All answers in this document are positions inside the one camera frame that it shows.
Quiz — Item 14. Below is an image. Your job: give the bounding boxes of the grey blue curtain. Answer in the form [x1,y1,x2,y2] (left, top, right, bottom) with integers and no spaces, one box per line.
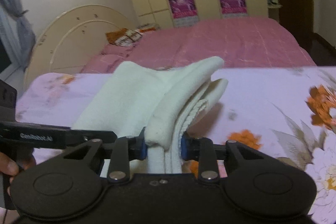
[0,0,36,68]

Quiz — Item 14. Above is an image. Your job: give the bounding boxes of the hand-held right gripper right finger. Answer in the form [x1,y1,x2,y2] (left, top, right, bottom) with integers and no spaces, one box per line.
[180,133,277,185]

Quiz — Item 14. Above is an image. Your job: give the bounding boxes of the lilac floral bedsheet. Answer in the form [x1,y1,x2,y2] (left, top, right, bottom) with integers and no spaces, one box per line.
[14,65,336,224]

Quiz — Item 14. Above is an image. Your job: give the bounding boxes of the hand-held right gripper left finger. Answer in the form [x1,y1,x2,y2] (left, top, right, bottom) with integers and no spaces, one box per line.
[62,126,147,185]

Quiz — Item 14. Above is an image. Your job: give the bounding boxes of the orange patterned pillow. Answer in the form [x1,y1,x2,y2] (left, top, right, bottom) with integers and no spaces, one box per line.
[105,24,161,47]

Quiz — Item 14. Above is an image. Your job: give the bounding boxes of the cream arched headboard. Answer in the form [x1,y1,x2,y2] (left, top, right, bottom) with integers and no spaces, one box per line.
[23,5,135,94]

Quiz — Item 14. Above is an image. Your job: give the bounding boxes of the person's left hand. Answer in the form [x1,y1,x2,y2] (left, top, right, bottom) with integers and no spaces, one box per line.
[0,153,36,186]

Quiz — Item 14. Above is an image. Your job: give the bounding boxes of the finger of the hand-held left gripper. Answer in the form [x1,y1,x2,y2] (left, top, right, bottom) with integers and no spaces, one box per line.
[69,130,118,148]

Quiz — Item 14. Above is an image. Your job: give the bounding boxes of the pink bedspread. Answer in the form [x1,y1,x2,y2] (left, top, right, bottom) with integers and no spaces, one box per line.
[80,17,317,75]

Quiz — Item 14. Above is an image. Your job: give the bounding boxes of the white small cloth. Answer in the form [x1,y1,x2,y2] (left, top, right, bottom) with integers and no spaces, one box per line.
[70,56,229,174]

